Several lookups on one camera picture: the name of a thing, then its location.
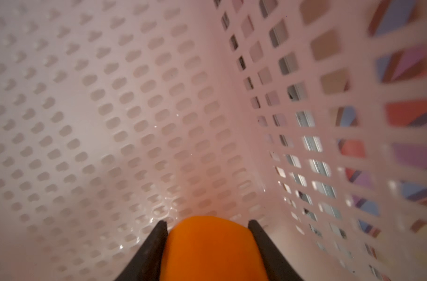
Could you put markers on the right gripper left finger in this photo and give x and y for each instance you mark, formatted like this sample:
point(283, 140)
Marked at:
point(146, 263)

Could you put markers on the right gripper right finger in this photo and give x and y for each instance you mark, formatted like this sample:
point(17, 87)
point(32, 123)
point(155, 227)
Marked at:
point(276, 265)

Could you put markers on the orange fruit bottom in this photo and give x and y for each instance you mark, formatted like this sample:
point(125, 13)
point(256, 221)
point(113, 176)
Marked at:
point(204, 248)

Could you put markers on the white plastic fruit basket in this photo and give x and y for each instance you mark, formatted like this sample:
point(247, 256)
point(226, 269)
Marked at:
point(309, 117)

